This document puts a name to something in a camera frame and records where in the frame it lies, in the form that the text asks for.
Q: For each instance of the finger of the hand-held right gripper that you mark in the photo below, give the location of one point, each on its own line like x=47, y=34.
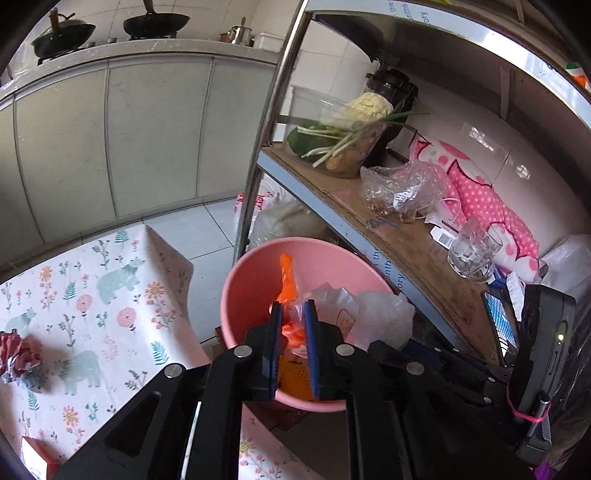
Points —
x=461, y=369
x=501, y=318

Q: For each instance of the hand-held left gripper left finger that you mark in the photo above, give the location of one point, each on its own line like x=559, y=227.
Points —
x=276, y=350

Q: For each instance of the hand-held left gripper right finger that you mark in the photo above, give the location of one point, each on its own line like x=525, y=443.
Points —
x=310, y=346

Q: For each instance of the clear plastic wrapper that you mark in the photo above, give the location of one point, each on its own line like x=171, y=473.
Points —
x=337, y=304

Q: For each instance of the pink plastic bucket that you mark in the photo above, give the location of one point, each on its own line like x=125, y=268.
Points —
x=258, y=286

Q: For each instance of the orange plastic wrapper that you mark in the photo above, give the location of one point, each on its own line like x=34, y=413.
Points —
x=287, y=281

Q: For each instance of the glass mug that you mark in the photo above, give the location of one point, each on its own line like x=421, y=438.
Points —
x=471, y=249

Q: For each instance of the crumpled clear plastic bag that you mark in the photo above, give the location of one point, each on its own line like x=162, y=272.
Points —
x=388, y=314

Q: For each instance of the white barcode label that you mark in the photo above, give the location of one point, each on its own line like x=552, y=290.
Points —
x=445, y=237

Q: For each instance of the pink polka dot cloth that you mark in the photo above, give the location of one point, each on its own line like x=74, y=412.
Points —
x=480, y=194

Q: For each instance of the cardboard shelf liner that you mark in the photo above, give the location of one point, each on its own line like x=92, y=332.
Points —
x=351, y=207

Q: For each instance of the red and white plastic bag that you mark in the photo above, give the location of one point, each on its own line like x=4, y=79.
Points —
x=263, y=205

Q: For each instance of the clear plastic bag with label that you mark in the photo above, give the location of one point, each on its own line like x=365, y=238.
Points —
x=401, y=184

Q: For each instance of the floral bear print tablecloth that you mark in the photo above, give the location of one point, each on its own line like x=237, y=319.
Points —
x=92, y=323

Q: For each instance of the dark green vegetable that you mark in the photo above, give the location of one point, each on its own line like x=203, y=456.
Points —
x=300, y=143

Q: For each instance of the green onions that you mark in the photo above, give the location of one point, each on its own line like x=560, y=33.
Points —
x=341, y=138

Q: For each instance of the metal shelf rack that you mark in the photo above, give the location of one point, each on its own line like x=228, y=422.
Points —
x=272, y=115

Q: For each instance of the clear plastic container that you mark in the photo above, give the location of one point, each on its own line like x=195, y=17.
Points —
x=309, y=106

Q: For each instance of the cauliflower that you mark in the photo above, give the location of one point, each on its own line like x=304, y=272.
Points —
x=369, y=104

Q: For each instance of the grey kitchen cabinet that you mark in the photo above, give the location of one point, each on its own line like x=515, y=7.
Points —
x=157, y=129

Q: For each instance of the orange packet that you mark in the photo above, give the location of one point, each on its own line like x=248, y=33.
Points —
x=579, y=76

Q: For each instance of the crumpled red patterned wrapper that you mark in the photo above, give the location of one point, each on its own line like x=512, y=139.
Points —
x=21, y=355

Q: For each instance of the red packet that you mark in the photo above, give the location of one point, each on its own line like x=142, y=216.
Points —
x=39, y=454

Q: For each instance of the black blender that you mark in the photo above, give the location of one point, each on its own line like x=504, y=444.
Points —
x=392, y=83

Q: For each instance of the white plastic container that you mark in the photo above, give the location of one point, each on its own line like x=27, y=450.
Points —
x=270, y=40

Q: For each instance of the steel pot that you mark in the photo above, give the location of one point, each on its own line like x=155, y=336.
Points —
x=239, y=33

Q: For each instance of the gas stove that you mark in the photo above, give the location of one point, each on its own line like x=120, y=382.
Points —
x=60, y=55

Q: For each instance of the black wok with lid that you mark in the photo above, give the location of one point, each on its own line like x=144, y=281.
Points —
x=64, y=34

